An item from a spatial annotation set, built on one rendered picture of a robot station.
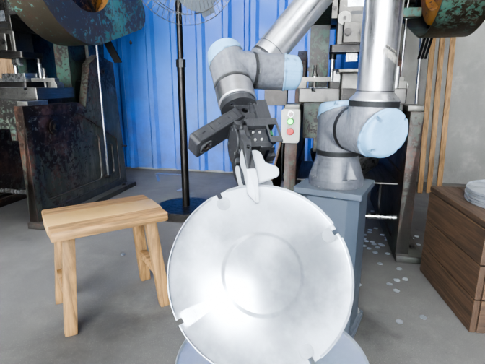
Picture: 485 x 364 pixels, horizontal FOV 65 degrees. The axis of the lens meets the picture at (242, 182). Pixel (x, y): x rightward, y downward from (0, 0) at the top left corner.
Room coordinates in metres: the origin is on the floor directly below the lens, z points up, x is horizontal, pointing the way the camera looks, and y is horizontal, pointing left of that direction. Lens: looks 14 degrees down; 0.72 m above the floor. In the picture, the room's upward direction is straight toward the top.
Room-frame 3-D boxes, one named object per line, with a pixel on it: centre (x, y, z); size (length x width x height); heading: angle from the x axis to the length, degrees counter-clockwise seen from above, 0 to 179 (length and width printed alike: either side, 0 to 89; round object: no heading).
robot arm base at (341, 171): (1.05, -0.27, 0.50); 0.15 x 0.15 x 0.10
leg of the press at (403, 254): (1.90, -0.79, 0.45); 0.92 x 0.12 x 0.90; 168
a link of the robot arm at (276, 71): (0.86, -0.06, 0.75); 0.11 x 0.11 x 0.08; 19
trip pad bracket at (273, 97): (1.66, -0.14, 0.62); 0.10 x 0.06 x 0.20; 78
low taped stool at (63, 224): (1.16, 0.44, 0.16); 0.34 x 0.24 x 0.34; 122
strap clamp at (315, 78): (1.86, -0.33, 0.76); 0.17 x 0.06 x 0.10; 78
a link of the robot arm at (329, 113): (1.04, -0.27, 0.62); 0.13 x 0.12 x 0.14; 19
